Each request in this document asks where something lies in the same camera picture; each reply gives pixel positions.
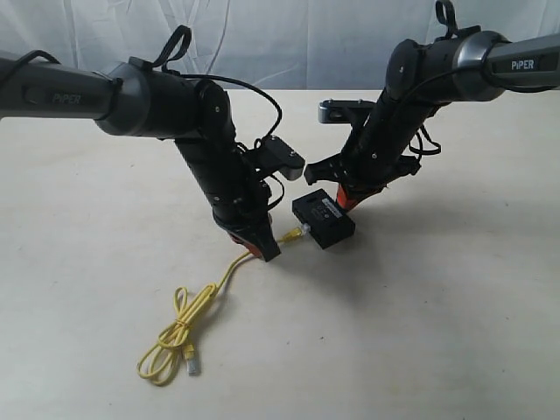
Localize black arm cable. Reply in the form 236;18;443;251
393;0;465;176
0;24;288;215

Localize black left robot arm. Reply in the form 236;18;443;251
1;50;280;262

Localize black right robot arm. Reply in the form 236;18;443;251
304;31;559;210

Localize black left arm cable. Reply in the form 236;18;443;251
0;24;288;215

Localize grey backdrop cloth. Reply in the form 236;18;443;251
0;0;560;92

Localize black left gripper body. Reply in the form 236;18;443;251
213;213;280;262

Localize small black box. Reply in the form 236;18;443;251
291;189;355;249

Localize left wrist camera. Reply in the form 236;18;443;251
252;136;305;181

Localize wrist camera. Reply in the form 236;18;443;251
318;99;375;125
252;136;305;181

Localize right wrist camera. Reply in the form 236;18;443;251
318;99;375;125

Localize yellow ethernet cable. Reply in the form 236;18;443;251
136;222;312;386

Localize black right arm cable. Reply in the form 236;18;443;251
393;0;465;176

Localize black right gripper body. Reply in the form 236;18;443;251
304;152;421;190

